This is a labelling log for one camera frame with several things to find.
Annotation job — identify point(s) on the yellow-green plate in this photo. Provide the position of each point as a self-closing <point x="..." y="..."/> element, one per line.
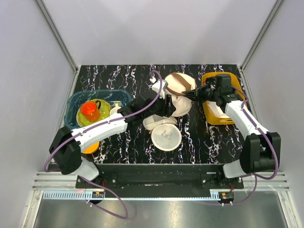
<point x="104" y="110"/>

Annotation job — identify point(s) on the cream laundry bag brown trim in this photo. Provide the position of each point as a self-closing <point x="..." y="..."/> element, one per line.
<point x="178" y="83"/>

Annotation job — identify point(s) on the orange translucent cup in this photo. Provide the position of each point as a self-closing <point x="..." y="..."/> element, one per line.
<point x="90" y="111"/>

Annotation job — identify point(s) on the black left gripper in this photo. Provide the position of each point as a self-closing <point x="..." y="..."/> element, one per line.
<point x="167" y="108"/>

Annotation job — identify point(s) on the orange bowl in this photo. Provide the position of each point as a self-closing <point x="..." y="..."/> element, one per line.
<point x="92" y="148"/>

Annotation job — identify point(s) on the aluminium frame post left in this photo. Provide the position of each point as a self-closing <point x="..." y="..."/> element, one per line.
<point x="50" y="23"/>

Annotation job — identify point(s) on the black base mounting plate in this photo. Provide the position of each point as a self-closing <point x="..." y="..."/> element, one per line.
<point x="165" y="180"/>

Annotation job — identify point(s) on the cream paper cup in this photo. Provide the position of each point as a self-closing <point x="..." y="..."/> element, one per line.
<point x="114" y="110"/>

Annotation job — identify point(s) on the aluminium frame post right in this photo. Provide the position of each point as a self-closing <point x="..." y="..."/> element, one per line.
<point x="271" y="16"/>

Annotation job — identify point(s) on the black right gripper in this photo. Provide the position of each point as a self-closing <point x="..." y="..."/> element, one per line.
<point x="193" y="94"/>

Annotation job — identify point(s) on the aluminium frame post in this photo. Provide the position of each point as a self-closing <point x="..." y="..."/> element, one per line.
<point x="50" y="23"/>
<point x="271" y="16"/>

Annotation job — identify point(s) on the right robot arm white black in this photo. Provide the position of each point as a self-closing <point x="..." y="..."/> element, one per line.
<point x="261" y="149"/>

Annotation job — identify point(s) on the white cloth in bin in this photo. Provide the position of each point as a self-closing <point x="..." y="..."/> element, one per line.
<point x="216" y="110"/>

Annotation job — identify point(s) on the white mesh laundry bag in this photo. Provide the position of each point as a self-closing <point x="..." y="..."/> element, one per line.
<point x="164" y="132"/>

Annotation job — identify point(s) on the teal transparent plastic container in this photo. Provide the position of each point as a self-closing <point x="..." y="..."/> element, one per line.
<point x="115" y="97"/>

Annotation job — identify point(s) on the yellow plastic bin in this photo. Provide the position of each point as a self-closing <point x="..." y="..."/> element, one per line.
<point x="210" y="118"/>

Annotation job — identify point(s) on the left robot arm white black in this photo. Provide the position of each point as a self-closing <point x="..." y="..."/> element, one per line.
<point x="68" y="145"/>

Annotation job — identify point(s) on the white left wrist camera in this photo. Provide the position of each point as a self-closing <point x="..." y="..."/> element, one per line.
<point x="159" y="86"/>

